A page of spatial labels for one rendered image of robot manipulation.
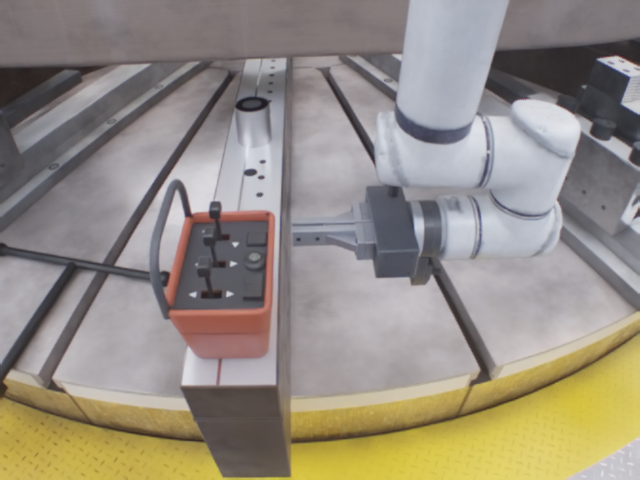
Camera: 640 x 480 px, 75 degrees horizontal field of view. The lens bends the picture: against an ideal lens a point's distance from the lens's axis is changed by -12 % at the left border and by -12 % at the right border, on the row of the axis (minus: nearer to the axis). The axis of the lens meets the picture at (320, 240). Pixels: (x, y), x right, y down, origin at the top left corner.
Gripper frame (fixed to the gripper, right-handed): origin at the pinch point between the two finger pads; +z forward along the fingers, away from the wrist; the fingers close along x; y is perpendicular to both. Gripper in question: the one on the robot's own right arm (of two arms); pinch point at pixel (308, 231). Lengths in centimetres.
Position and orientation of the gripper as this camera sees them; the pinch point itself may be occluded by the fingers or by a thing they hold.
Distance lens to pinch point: 61.4
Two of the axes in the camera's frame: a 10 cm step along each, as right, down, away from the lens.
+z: -10.0, 0.3, -0.3
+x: 0.4, 6.8, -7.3
